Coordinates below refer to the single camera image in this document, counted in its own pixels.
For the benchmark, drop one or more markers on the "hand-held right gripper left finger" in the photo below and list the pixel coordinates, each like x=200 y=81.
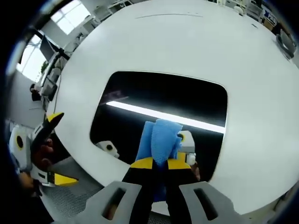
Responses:
x=140 y=193

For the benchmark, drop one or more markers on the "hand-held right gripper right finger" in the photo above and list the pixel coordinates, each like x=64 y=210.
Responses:
x=182 y=193

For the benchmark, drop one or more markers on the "small black object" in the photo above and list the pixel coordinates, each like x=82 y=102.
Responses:
x=254 y=25

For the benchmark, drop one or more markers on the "blue cleaning cloth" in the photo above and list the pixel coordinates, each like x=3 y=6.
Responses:
x=161 y=140

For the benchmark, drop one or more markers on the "person's left hand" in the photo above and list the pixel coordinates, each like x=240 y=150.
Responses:
x=44 y=156

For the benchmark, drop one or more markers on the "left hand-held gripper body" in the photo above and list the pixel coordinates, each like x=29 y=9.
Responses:
x=23 y=154

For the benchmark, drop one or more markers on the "green potted plant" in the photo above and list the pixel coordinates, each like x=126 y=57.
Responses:
x=43 y=66

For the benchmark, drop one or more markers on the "white round object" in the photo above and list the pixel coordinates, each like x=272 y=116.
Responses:
x=239 y=10

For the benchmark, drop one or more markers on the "dark desk monitor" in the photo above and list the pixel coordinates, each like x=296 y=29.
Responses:
x=46 y=46

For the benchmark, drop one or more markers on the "grey tray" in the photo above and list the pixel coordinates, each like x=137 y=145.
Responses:
x=283 y=42

